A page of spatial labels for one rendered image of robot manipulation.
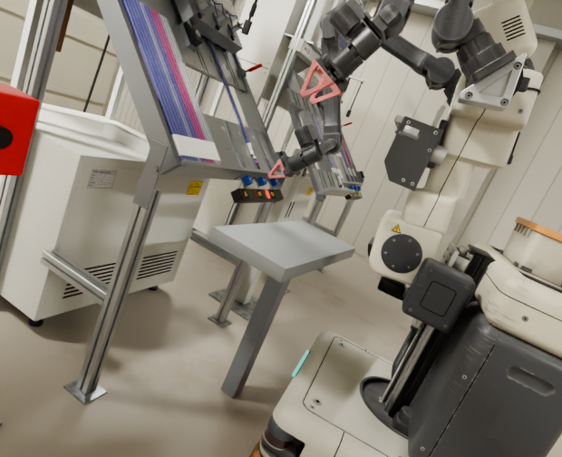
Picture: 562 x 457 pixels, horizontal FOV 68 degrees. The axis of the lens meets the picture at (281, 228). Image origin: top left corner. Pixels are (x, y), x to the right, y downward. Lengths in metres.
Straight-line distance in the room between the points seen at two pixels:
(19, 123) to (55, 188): 0.48
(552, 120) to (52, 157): 3.80
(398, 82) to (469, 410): 3.69
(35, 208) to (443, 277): 1.18
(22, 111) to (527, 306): 1.08
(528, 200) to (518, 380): 3.22
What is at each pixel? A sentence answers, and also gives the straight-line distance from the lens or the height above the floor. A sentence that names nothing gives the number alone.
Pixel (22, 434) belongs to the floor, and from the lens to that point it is 1.30.
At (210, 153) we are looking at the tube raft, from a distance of 1.27.
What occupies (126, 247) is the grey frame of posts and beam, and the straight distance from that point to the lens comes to 1.17.
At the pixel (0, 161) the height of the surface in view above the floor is 0.65.
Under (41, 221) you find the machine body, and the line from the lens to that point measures 1.47.
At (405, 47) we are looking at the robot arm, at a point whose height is 1.27.
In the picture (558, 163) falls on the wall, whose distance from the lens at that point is 4.25.
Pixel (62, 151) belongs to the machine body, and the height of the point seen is 0.60.
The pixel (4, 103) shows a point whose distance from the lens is 0.94.
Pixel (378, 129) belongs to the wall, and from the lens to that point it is 4.40.
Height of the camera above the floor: 0.92
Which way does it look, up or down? 13 degrees down
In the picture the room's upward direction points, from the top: 23 degrees clockwise
